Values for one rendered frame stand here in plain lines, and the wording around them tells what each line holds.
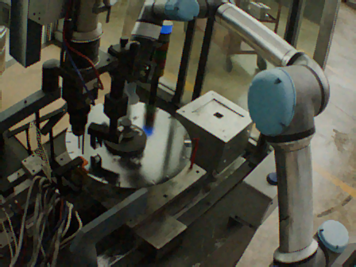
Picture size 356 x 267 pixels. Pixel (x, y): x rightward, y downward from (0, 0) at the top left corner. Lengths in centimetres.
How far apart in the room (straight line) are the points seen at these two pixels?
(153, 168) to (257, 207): 31
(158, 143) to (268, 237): 125
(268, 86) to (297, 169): 17
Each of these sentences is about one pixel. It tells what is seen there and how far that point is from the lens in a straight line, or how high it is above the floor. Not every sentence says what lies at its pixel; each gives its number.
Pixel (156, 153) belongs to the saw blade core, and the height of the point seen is 95.
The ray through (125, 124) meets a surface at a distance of 104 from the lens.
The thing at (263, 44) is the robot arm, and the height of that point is 128.
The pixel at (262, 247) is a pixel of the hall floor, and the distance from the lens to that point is 214.
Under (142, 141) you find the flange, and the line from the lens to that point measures 106.
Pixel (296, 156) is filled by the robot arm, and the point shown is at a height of 119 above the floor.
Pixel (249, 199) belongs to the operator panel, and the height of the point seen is 85.
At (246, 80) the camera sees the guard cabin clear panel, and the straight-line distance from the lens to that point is 135.
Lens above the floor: 164
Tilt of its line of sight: 38 degrees down
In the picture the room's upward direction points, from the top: 11 degrees clockwise
